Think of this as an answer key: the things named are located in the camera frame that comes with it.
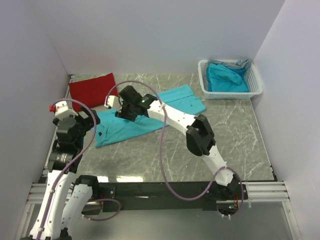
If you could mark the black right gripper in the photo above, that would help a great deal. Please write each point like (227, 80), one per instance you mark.
(122, 114)

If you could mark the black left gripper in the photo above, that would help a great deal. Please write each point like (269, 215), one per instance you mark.
(88, 122)

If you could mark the light blue t-shirt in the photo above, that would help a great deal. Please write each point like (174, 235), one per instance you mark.
(113, 129)

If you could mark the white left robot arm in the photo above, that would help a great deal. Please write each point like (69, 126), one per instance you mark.
(65, 195)

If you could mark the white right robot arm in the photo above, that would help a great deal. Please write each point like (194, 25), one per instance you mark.
(200, 138)

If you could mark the folded red t-shirt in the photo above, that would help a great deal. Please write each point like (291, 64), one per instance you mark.
(92, 92)

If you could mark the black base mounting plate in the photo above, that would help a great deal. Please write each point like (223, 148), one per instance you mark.
(156, 196)

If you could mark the blue t-shirt in basket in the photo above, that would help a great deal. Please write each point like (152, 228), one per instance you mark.
(225, 79)

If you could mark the grey t-shirt in basket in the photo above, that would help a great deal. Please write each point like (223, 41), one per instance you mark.
(234, 64)

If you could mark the white plastic laundry basket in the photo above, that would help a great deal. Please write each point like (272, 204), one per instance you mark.
(253, 81)

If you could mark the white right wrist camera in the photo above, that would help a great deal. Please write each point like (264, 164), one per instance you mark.
(112, 102)

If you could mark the aluminium frame rail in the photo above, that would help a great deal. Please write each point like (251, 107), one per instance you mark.
(266, 191)

